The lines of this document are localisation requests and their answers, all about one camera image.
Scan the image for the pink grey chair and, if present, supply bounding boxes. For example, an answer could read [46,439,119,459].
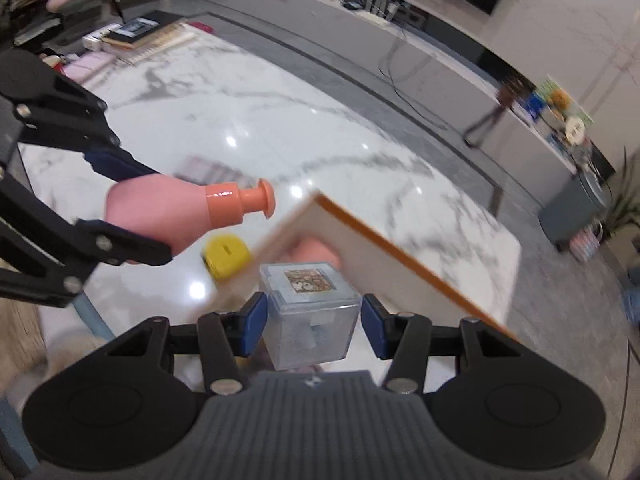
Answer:
[15,0,116,48]

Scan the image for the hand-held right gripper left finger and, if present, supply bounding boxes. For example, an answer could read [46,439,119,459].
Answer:
[107,291,269,395]

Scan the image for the white router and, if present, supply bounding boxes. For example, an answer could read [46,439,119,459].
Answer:
[357,0,401,23]

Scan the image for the pink book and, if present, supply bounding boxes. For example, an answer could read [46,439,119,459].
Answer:
[62,52,118,81]

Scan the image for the pink bottle orange cap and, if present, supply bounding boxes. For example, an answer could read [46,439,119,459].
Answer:
[104,174,277,266]

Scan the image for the grey trash can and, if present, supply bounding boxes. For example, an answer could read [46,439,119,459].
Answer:
[539,170,608,253]

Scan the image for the woven bag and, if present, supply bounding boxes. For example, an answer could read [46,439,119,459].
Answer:
[570,222,603,263]

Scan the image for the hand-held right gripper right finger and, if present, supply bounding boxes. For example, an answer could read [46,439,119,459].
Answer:
[361,294,526,395]

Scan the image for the blue tissue box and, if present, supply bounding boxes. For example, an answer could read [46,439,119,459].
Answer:
[522,92,548,121]

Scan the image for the orange cardboard box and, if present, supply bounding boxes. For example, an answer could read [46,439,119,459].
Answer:
[215,190,523,361]

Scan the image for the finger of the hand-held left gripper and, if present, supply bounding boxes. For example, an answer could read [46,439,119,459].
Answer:
[12,72,163,182]
[0,175,174,309]

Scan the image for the clear plastic cube box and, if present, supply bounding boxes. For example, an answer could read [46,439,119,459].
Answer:
[258,261,363,371]

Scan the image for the long-leaved potted plant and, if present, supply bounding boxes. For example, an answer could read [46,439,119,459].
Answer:
[600,145,640,241]

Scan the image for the plaid pouch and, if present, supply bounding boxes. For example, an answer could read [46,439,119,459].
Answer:
[172,154,251,188]

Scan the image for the black book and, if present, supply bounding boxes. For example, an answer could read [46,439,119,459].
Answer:
[100,10,188,51]

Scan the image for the brown camera bag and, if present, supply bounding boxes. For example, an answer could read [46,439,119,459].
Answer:
[462,74,528,150]

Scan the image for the marble TV console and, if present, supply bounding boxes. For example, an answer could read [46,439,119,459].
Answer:
[197,0,616,181]

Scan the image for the yellow tape measure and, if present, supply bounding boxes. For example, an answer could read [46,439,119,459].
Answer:
[202,234,252,281]

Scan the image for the cream cloth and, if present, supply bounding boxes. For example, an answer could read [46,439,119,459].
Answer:
[45,325,111,386]

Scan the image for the black cable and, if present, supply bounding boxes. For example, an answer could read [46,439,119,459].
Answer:
[377,25,451,128]

